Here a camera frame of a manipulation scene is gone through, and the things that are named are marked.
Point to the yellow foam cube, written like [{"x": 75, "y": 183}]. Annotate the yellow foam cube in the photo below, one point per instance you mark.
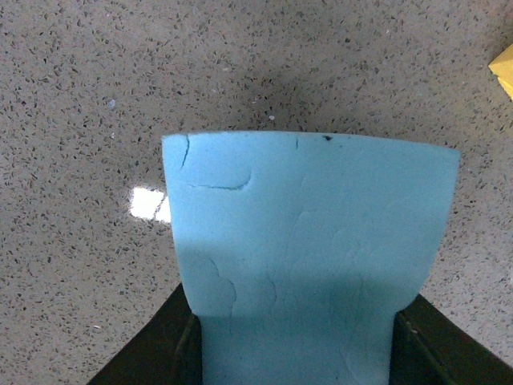
[{"x": 502, "y": 68}]

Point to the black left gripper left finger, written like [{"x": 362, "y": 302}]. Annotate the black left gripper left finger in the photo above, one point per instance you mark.
[{"x": 167, "y": 350}]

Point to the light blue foam cube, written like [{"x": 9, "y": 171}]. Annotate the light blue foam cube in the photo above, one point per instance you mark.
[{"x": 296, "y": 250}]

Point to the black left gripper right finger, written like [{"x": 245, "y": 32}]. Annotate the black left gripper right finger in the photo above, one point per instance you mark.
[{"x": 428, "y": 349}]

